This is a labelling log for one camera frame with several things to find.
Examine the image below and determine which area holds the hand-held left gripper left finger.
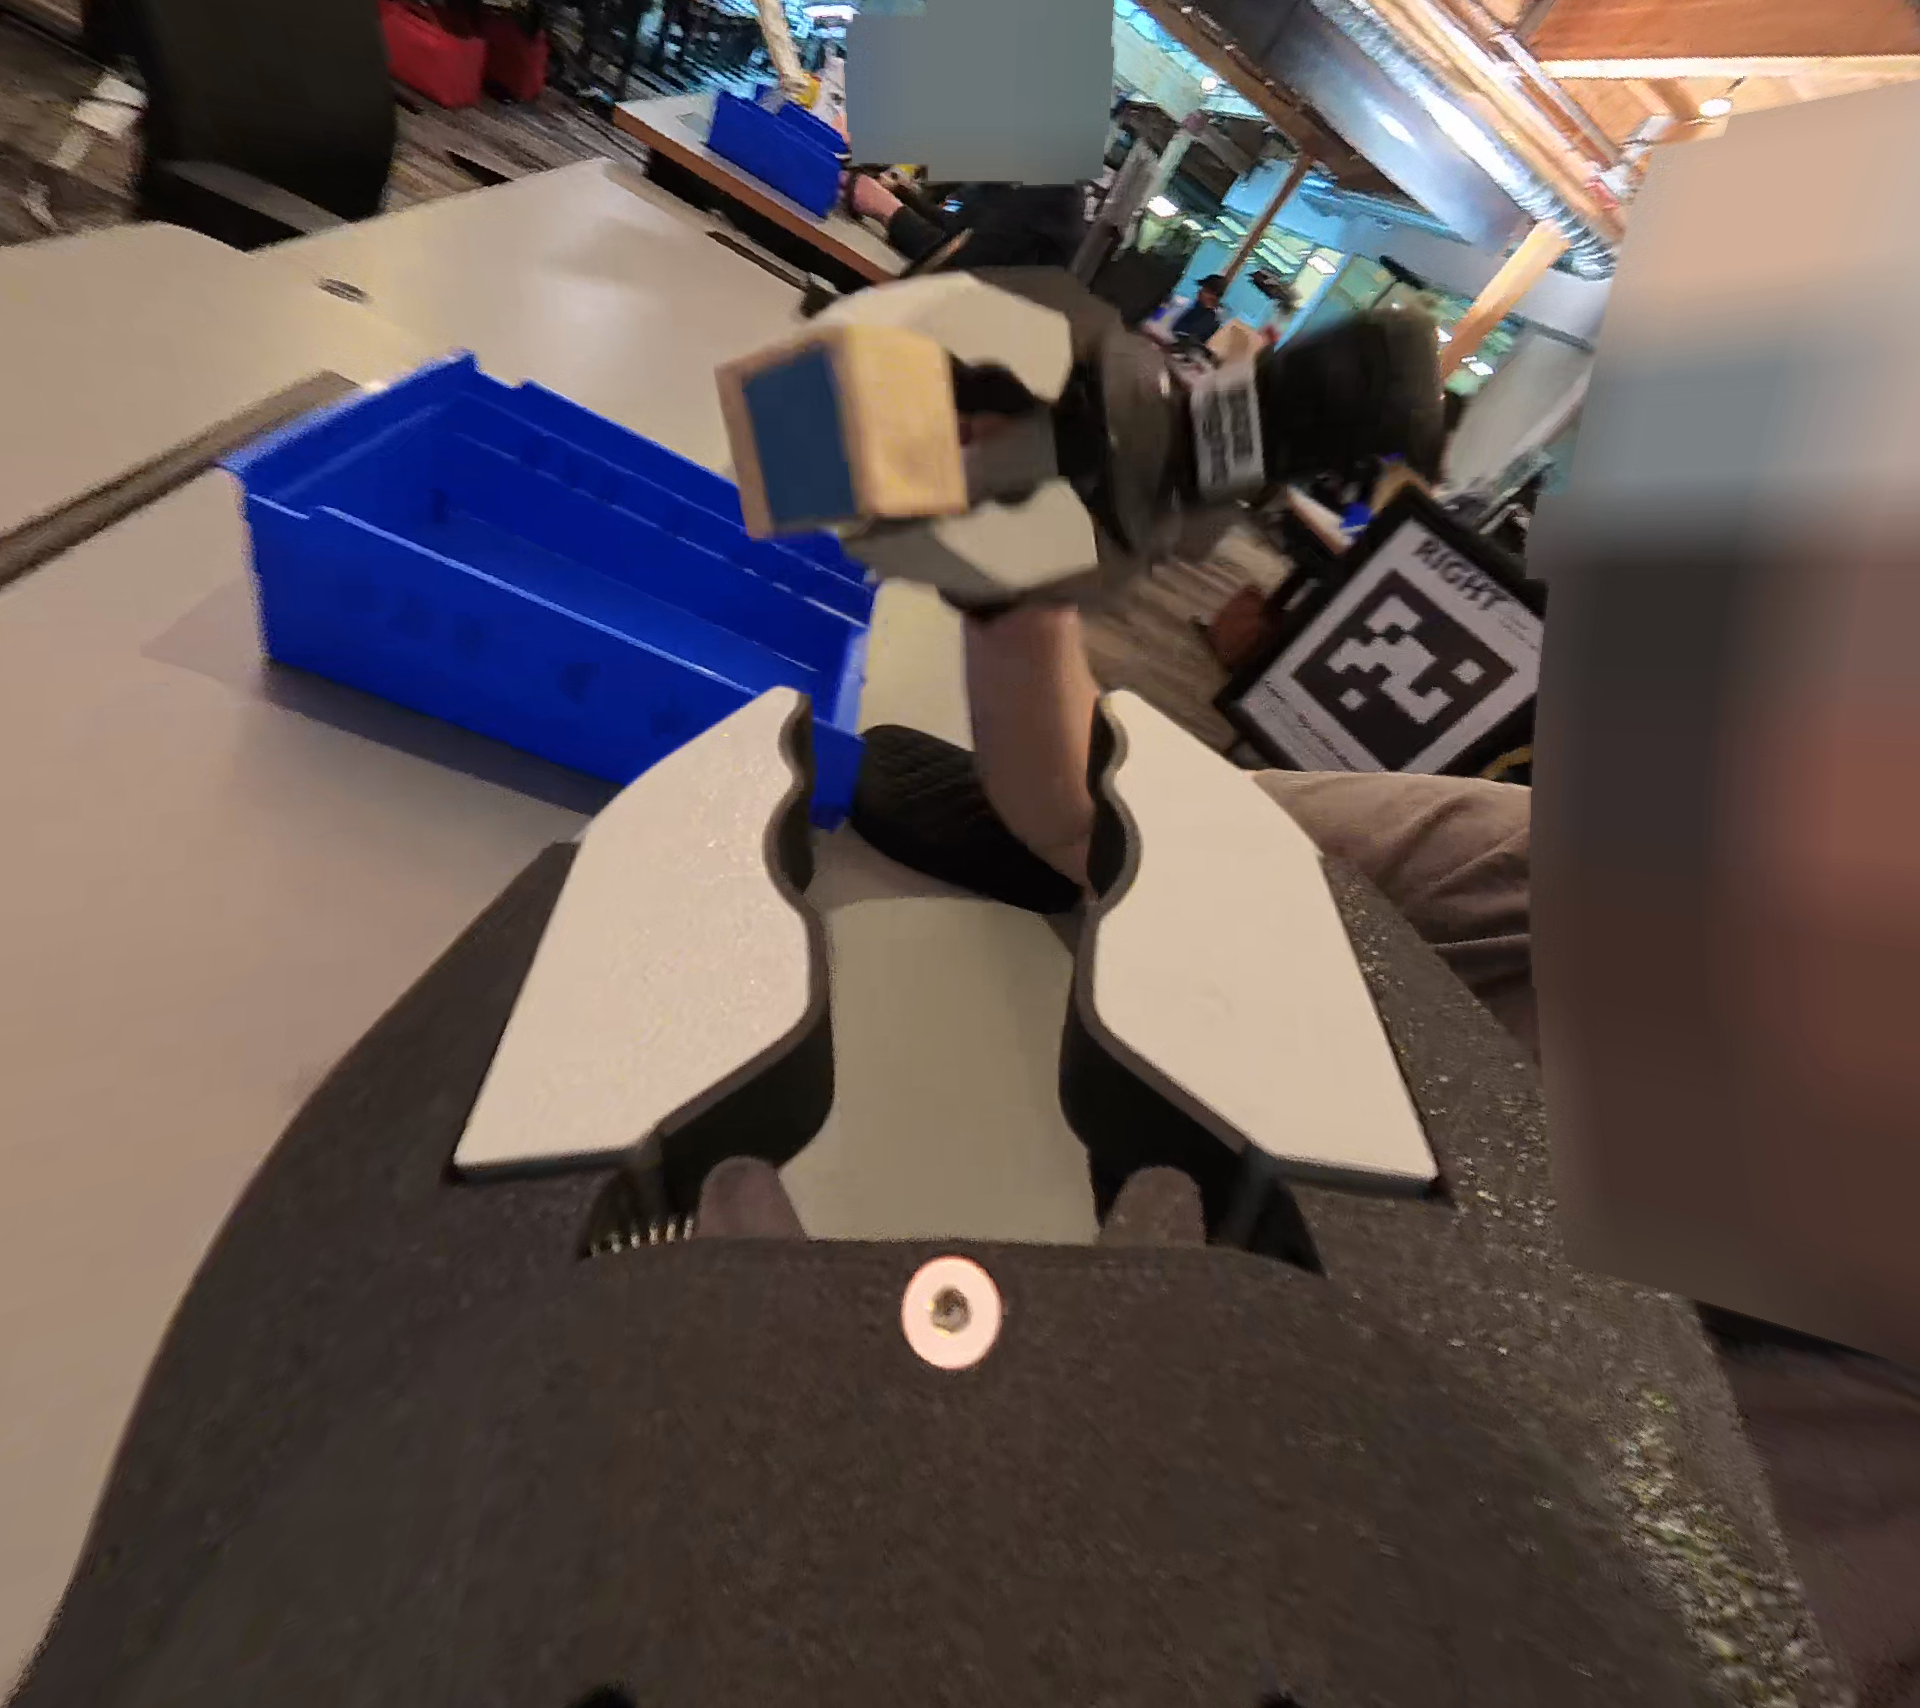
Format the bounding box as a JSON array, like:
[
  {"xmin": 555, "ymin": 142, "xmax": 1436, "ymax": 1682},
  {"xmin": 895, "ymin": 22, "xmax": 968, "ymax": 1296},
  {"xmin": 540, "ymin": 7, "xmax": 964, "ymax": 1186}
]
[{"xmin": 450, "ymin": 686, "xmax": 839, "ymax": 1186}]

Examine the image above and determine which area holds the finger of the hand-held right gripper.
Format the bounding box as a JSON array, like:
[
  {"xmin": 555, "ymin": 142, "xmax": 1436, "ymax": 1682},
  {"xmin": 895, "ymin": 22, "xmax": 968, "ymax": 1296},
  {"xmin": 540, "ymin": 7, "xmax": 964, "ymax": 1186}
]
[
  {"xmin": 802, "ymin": 266, "xmax": 1077, "ymax": 418},
  {"xmin": 840, "ymin": 482, "xmax": 1109, "ymax": 613}
]

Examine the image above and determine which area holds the person's right forearm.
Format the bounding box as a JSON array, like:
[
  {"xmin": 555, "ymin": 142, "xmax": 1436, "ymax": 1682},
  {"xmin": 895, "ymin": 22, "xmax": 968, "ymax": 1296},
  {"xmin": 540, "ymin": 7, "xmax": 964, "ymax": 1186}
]
[{"xmin": 958, "ymin": 596, "xmax": 1100, "ymax": 881}]

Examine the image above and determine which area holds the black pad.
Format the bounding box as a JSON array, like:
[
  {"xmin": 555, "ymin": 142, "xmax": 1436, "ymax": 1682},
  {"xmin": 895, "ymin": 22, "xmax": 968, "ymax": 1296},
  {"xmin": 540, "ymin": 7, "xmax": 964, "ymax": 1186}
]
[{"xmin": 852, "ymin": 723, "xmax": 1089, "ymax": 916}]

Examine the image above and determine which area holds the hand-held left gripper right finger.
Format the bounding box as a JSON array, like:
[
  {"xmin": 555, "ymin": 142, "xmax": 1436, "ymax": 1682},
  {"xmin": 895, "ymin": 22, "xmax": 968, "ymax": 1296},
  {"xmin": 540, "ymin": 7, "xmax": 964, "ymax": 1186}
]
[{"xmin": 1057, "ymin": 690, "xmax": 1442, "ymax": 1191}]

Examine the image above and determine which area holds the wooden cube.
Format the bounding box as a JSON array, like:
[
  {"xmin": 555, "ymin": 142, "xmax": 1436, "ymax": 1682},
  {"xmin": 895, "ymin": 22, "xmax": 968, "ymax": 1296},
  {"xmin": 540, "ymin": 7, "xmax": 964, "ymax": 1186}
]
[{"xmin": 715, "ymin": 324, "xmax": 974, "ymax": 540}]

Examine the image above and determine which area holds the wooden table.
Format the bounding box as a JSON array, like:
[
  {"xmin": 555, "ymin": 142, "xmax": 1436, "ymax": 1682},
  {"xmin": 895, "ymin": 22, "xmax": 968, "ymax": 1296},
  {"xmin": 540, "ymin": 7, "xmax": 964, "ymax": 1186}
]
[{"xmin": 612, "ymin": 92, "xmax": 909, "ymax": 283}]

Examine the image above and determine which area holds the blue plastic bin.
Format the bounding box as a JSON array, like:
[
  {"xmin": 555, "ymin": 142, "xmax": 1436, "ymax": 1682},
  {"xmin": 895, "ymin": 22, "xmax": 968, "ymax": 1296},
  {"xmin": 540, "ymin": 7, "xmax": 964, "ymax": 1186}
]
[
  {"xmin": 220, "ymin": 350, "xmax": 878, "ymax": 832},
  {"xmin": 705, "ymin": 88, "xmax": 850, "ymax": 220}
]

